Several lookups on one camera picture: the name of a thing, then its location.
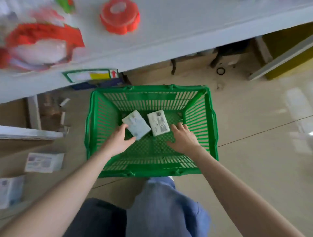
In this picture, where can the brown jar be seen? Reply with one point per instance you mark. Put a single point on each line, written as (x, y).
(49, 110)

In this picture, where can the white flat packet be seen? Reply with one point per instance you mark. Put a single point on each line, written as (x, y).
(11, 191)
(44, 162)

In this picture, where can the person's left hand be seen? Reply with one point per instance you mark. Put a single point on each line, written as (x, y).
(117, 141)

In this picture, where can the person's blue jeans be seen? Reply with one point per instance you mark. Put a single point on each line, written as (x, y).
(156, 212)

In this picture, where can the green plastic basket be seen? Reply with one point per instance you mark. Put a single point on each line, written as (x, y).
(151, 151)

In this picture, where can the green bordered shelf label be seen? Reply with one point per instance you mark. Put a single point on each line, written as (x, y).
(80, 76)

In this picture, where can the orange round tape dispenser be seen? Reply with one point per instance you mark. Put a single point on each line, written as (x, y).
(119, 17)

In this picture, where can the person's right forearm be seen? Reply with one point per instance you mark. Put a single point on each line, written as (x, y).
(244, 195)

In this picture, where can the small white box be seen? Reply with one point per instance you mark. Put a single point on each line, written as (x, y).
(64, 102)

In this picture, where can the white blue red salt bag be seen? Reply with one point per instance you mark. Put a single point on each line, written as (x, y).
(41, 46)

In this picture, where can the blue printed cardboard box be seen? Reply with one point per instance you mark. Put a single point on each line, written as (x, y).
(97, 86)

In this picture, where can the person's left forearm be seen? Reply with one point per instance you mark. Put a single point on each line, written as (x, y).
(61, 195)

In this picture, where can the white metal shelving unit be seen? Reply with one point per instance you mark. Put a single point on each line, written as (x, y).
(183, 29)

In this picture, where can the person's right hand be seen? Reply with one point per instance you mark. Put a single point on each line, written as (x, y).
(185, 141)

